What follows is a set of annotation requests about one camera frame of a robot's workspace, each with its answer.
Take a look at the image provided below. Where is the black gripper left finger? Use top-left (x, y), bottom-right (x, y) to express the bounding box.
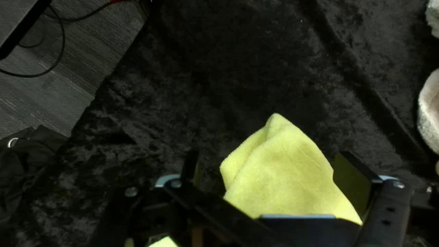
top-left (182, 149), bottom-right (199, 184)

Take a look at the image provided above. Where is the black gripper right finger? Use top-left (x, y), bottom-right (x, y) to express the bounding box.
top-left (334, 151), bottom-right (382, 217)

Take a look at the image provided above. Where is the yellow microfibre towel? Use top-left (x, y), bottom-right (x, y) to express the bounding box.
top-left (220, 114), bottom-right (363, 225)

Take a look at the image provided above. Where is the pale green white towel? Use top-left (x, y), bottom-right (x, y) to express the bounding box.
top-left (418, 0), bottom-right (439, 154)

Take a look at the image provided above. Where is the black velvet table cloth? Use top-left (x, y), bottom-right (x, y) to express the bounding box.
top-left (2, 0), bottom-right (439, 247)

